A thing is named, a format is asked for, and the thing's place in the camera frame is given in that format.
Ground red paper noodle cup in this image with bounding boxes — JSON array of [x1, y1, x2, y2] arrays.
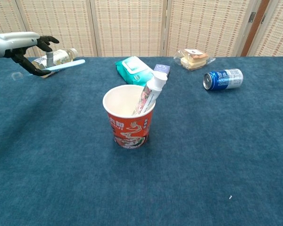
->
[[102, 84, 156, 149]]

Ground narrow bamboo screen panel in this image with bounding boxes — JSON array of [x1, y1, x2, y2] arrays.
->
[[247, 0, 283, 57]]

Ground light blue toothbrush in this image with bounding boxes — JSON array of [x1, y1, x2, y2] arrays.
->
[[42, 59, 86, 72]]

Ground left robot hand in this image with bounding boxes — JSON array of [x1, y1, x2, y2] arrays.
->
[[0, 31, 60, 77]]

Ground brown wooden post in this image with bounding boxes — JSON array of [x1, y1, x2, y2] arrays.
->
[[240, 0, 271, 57]]

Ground wrapped sandwich cake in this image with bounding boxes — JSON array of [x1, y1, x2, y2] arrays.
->
[[174, 48, 216, 71]]

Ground teal wet wipes pack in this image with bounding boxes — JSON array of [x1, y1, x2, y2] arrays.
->
[[115, 56, 161, 86]]

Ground yellow drink plastic bottle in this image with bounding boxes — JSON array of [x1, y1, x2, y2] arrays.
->
[[31, 48, 78, 79]]

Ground white toothpaste tube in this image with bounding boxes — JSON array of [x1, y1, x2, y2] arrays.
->
[[131, 71, 168, 116]]

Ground blue drink can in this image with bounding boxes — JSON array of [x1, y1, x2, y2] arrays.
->
[[203, 68, 244, 91]]

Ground wide bamboo folding screen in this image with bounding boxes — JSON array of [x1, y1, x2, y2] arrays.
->
[[0, 0, 253, 57]]

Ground small purple tissue pack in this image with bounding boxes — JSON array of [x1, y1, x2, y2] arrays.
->
[[153, 64, 171, 77]]

